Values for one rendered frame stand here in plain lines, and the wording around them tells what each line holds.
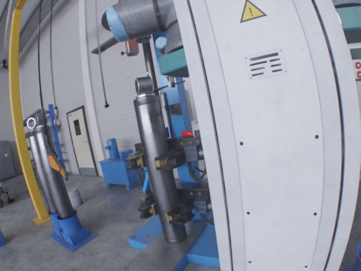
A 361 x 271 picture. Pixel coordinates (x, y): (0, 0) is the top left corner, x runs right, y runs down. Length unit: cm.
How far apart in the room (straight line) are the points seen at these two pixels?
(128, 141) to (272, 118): 433
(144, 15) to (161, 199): 137
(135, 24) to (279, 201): 64
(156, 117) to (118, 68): 334
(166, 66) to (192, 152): 98
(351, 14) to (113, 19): 67
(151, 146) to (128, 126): 305
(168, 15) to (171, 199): 137
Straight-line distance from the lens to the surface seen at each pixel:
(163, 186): 158
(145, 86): 156
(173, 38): 59
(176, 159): 143
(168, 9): 65
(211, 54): 42
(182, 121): 187
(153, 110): 150
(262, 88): 38
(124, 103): 454
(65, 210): 248
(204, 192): 173
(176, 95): 188
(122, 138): 474
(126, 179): 390
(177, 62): 58
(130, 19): 67
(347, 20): 53
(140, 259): 179
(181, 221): 160
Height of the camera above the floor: 127
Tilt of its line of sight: 6 degrees down
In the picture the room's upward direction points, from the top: 11 degrees counter-clockwise
